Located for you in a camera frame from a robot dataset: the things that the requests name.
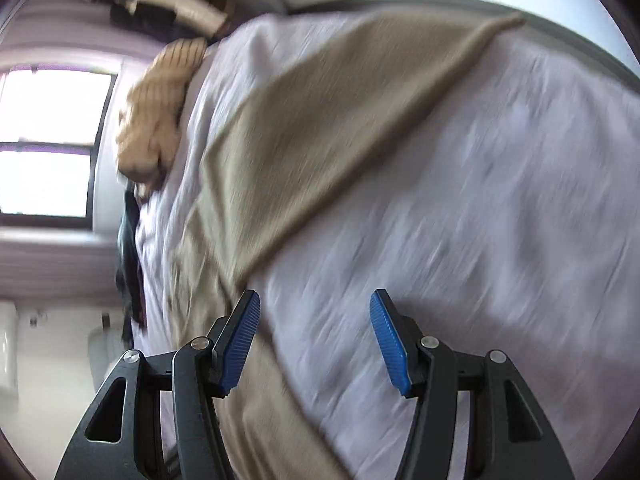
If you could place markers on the taupe fuzzy garment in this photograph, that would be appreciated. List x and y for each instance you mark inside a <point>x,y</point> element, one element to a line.
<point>325,150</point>

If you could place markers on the lavender bed blanket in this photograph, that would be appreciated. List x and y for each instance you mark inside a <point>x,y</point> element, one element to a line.
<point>475,235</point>

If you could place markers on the tan ribbed knit sweater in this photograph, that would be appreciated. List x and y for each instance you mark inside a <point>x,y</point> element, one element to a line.
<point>155,110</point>

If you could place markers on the window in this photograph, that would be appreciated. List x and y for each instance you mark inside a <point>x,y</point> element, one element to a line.
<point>50,125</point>

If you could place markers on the dark green cloth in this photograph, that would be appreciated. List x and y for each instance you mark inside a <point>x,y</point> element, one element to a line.
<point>129,260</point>

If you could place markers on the dark clothes pile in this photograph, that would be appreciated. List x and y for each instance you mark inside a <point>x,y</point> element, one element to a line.
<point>140,17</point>

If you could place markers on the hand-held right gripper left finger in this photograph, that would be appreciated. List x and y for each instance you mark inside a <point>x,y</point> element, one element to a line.
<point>240,340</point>

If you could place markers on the beige cloth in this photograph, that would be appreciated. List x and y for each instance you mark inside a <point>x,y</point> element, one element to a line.
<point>195,12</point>

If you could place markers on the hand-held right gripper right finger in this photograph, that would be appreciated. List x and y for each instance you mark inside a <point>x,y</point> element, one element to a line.
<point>390,340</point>

